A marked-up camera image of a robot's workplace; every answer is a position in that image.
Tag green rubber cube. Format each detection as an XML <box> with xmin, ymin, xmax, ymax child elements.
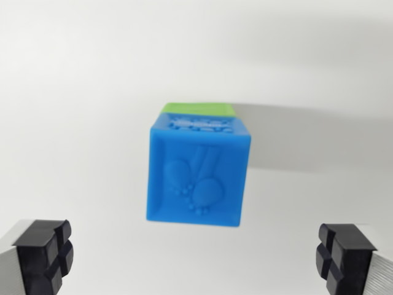
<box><xmin>161</xmin><ymin>101</ymin><xmax>238</xmax><ymax>119</ymax></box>

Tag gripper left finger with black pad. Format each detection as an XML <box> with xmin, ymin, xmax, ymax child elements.
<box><xmin>0</xmin><ymin>219</ymin><xmax>75</xmax><ymax>295</ymax></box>

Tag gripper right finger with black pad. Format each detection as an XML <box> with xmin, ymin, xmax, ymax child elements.
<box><xmin>315</xmin><ymin>223</ymin><xmax>393</xmax><ymax>295</ymax></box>

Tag blue rubber Infantino cube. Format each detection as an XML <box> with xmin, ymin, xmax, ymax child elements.
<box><xmin>145</xmin><ymin>112</ymin><xmax>253</xmax><ymax>229</ymax></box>

